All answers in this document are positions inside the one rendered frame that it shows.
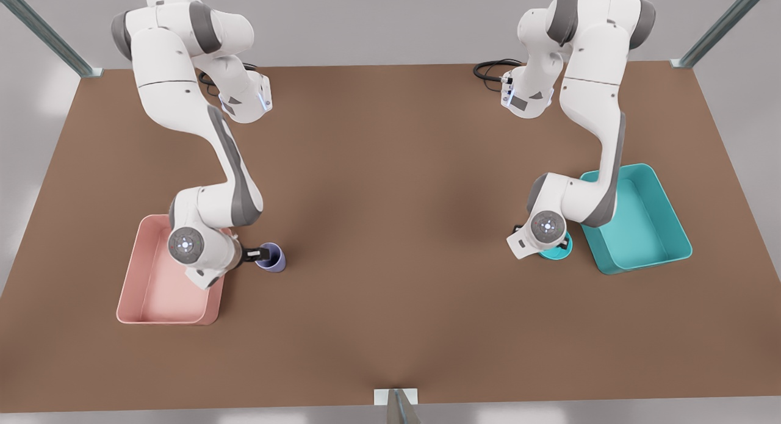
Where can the teal bowl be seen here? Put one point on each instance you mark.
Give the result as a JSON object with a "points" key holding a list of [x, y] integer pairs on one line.
{"points": [[555, 252]]}

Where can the purple cup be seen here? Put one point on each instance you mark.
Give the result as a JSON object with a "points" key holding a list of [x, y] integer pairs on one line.
{"points": [[273, 257]]}

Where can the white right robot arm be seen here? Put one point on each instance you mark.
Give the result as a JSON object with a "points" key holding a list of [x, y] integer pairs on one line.
{"points": [[183, 94]]}

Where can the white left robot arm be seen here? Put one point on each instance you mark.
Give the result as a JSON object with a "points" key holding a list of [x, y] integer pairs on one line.
{"points": [[595, 94]]}

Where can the teal box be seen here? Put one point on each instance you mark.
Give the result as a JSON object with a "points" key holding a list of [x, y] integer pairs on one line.
{"points": [[640, 222]]}

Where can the pink box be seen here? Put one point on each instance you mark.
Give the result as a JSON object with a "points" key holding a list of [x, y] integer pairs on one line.
{"points": [[160, 283]]}

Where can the silver frame post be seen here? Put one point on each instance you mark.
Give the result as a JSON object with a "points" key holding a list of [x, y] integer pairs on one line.
{"points": [[720, 27], [46, 30], [399, 409]]}

